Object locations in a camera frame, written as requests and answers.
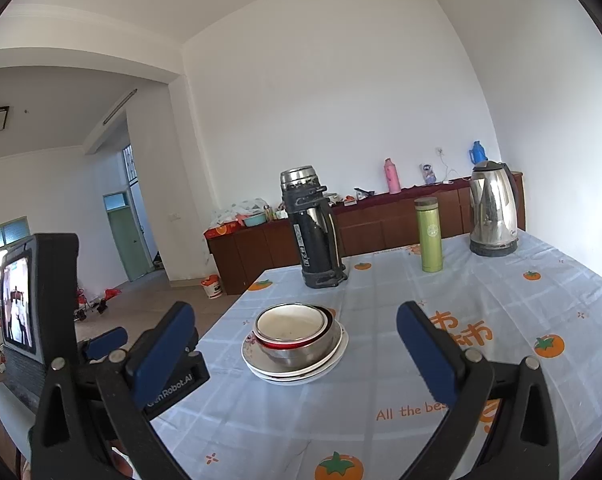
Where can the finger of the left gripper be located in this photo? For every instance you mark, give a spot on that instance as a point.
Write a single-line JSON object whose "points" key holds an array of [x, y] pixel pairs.
{"points": [[99, 347]]}

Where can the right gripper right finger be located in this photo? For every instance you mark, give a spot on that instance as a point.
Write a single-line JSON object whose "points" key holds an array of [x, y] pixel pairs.
{"points": [[433, 351]]}

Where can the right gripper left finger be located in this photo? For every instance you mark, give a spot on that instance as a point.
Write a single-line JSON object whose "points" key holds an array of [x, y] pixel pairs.
{"points": [[157, 356]]}

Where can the pink flower white plate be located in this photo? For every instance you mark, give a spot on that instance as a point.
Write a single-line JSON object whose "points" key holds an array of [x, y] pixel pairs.
{"points": [[254, 356]]}

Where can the red flower white plate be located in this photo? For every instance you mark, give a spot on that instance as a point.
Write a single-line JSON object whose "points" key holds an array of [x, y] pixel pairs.
{"points": [[309, 376]]}

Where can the red plastic bowl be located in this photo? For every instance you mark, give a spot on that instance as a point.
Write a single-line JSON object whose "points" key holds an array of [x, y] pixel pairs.
{"points": [[301, 342]]}

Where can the stainless steel bowl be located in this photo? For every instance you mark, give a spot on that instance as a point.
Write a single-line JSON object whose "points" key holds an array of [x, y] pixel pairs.
{"points": [[296, 333]]}

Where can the cream enamel bowl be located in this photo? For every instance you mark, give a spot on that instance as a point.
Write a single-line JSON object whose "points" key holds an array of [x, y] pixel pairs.
{"points": [[291, 324]]}

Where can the red child tricycle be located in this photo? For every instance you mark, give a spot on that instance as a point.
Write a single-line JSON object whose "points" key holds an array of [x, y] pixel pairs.
{"points": [[98, 304]]}

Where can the persimmon print tablecloth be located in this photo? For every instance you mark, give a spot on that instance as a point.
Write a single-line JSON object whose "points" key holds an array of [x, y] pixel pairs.
{"points": [[370, 415]]}

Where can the white plastic bucket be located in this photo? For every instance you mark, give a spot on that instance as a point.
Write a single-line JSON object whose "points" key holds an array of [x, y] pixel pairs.
{"points": [[212, 286]]}

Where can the green door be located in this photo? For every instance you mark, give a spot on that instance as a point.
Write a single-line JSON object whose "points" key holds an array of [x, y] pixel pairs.
{"points": [[127, 235]]}

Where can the brown wooden sideboard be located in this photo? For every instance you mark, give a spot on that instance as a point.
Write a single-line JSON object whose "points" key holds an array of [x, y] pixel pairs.
{"points": [[382, 222]]}

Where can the green thermos bottle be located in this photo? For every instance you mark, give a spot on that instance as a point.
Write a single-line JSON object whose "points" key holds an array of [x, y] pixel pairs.
{"points": [[429, 230]]}

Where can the stainless electric kettle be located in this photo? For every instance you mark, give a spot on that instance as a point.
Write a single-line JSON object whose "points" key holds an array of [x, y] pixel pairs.
{"points": [[494, 199]]}

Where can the large black thermos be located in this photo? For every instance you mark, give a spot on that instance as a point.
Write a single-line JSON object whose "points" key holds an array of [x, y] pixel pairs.
{"points": [[313, 227]]}

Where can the pink thermos flask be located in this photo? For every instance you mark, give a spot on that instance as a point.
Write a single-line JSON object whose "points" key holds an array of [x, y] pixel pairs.
{"points": [[392, 177]]}

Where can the small decorated jar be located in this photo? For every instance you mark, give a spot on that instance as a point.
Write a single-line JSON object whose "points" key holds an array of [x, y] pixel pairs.
{"points": [[428, 174]]}

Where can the blue thermos flask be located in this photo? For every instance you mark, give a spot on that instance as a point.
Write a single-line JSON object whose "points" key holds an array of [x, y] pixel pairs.
{"points": [[477, 153]]}

